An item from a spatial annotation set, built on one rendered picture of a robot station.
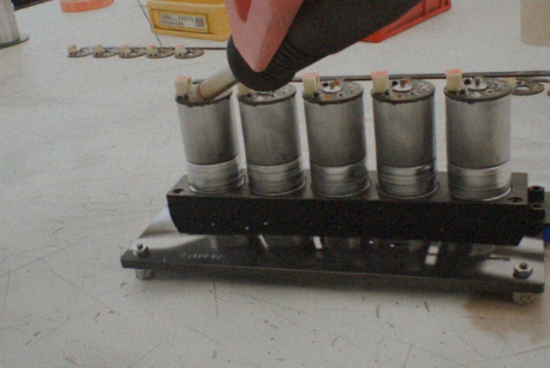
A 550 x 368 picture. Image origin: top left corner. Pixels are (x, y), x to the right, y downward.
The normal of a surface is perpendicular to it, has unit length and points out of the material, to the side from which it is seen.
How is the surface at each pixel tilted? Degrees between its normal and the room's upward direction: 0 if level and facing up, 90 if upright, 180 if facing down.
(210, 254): 0
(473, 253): 0
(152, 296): 0
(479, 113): 90
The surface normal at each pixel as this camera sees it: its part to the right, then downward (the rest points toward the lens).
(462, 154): -0.63, 0.36
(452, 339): -0.11, -0.92
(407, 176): -0.16, 0.40
